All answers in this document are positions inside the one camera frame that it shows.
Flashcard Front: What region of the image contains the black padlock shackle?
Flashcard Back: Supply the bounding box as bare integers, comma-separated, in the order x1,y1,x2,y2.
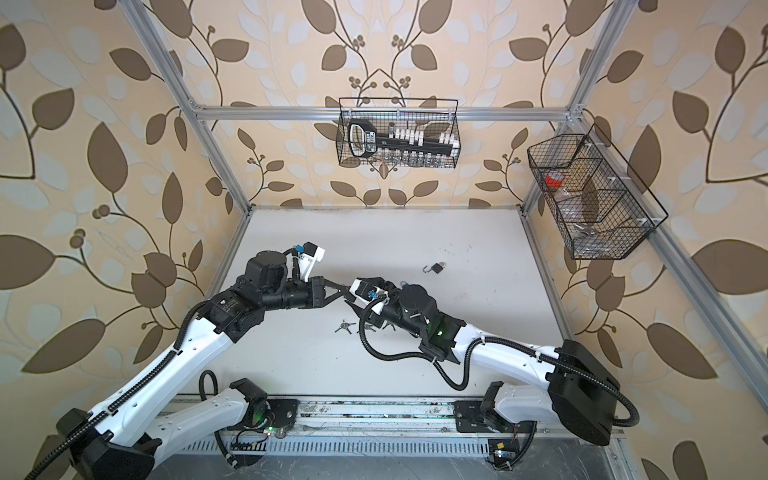
422,262,446,274

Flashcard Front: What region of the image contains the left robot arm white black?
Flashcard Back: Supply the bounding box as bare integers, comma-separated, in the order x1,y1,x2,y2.
27,242,347,479

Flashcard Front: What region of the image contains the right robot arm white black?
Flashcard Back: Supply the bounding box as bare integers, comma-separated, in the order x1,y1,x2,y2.
344,278,640,446

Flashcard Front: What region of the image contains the black tool set in basket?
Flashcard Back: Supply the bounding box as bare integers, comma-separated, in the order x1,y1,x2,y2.
346,119,461,161

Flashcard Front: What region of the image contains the red capped item in basket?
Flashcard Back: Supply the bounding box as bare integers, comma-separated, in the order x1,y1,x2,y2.
544,170,565,192

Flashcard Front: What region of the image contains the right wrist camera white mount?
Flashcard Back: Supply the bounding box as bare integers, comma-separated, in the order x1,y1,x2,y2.
349,277,390,307

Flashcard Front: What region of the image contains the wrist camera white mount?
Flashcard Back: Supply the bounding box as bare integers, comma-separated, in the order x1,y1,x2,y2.
349,277,390,307
290,242,325,282

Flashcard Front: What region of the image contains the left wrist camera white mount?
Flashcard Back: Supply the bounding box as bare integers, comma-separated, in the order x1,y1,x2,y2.
290,242,325,282

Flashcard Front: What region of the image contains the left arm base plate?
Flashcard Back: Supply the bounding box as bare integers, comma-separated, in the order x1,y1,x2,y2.
223,398,299,433

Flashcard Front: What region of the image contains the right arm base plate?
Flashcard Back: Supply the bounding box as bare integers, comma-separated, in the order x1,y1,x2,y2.
453,400,533,435

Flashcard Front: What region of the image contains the back wall wire basket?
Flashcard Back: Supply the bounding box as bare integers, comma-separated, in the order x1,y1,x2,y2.
335,96,462,169

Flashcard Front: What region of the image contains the wall wire basket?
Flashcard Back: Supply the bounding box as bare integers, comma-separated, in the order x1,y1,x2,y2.
335,96,462,169
527,125,668,260

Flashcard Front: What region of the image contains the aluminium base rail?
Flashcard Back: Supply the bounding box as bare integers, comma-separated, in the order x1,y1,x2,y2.
128,395,625,458

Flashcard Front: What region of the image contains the right wall wire basket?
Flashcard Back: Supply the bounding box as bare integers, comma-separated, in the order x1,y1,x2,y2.
527,125,668,260

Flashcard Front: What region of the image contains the aluminium frame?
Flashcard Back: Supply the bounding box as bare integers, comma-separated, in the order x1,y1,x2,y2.
116,0,768,480

